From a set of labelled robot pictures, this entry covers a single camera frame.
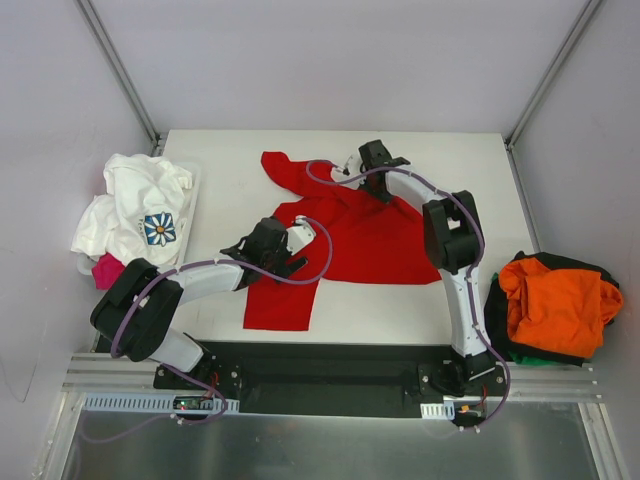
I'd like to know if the red t-shirt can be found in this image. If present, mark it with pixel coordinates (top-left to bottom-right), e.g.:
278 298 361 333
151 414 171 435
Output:
243 152 440 331

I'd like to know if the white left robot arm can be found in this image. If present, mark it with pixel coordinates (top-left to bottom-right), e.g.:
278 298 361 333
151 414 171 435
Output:
90 217 316 389

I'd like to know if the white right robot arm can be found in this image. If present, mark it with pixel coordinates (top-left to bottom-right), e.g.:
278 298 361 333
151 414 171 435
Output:
358 140 494 395

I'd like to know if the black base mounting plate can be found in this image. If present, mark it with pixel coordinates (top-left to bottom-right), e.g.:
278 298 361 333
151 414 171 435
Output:
153 341 507 418

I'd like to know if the white daisy print t-shirt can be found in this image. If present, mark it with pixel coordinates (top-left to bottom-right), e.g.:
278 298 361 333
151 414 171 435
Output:
70 152 196 277

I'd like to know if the pink t-shirt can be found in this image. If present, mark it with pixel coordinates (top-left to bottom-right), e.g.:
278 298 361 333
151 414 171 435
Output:
91 253 125 290

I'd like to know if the black t-shirt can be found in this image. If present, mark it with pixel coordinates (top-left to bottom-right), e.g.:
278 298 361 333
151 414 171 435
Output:
484 252 619 366

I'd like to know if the orange t-shirt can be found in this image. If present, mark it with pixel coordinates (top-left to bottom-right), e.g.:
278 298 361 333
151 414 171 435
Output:
498 254 624 360

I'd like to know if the green t-shirt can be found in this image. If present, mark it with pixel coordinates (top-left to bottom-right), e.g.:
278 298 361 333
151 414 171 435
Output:
509 352 555 366

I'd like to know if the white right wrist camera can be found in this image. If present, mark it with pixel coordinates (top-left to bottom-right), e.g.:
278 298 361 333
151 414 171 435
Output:
337 153 361 177

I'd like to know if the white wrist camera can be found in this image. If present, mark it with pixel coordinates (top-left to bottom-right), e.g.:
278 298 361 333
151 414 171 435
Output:
286 215 316 255
337 153 361 177

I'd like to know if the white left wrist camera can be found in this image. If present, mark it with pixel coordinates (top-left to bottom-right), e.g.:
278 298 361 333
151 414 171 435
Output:
286 215 316 255

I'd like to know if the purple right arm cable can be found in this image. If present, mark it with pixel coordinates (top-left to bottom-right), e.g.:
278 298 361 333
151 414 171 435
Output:
305 159 512 436

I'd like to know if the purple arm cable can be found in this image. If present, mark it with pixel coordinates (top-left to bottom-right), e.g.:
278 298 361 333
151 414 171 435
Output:
79 217 335 444
305 159 512 436

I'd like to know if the right aluminium frame post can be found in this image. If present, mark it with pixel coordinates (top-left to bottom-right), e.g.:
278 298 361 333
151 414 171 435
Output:
504 0 606 152

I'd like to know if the aluminium frame post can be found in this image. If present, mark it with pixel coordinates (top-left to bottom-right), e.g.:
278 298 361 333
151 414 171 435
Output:
74 0 166 155
504 0 606 152

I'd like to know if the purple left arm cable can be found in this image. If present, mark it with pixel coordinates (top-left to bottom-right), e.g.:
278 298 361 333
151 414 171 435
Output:
79 217 335 444

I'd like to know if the small white cable duct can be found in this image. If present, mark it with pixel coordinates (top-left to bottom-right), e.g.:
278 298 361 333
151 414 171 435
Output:
420 401 455 421

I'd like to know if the aluminium front rail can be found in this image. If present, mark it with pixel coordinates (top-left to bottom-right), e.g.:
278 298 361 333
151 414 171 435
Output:
62 353 604 403

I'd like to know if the left aluminium frame post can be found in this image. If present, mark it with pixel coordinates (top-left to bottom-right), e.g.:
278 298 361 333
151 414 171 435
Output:
74 0 166 155

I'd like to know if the white slotted cable duct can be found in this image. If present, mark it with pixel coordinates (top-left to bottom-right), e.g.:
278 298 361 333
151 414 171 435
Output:
84 393 223 415

